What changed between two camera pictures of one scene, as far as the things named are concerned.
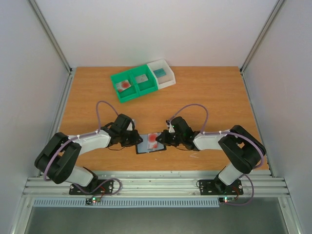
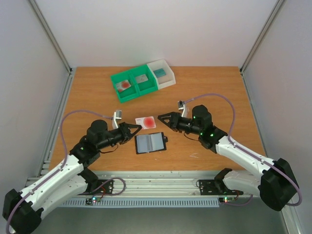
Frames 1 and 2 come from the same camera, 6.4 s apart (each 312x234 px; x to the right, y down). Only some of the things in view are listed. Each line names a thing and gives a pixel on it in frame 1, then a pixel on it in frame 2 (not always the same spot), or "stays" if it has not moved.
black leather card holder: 142,147 stays
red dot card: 152,143 -> 146,122
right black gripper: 167,138 -> 174,121
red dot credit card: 123,85 stays
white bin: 165,76 stays
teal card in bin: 159,72 stays
